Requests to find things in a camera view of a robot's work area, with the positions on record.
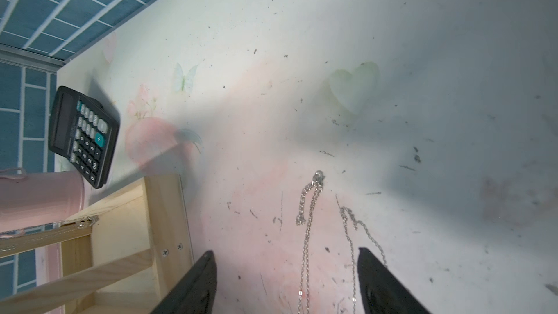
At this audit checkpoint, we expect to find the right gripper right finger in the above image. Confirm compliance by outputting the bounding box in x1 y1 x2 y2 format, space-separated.
357 247 430 314

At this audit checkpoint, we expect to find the wooden jewelry display stand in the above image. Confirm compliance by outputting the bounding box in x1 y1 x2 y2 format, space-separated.
1 174 194 313

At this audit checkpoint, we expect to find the black calculator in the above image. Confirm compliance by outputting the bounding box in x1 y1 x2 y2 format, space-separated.
48 86 119 189

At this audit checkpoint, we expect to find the pink pen holder cup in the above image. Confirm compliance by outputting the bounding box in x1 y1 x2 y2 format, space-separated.
1 168 84 233

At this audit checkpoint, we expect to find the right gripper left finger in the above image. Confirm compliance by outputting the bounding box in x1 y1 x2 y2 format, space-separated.
151 250 217 314

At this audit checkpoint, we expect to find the silver chain necklace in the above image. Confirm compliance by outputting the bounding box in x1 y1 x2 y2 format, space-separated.
335 195 389 314
295 169 326 314

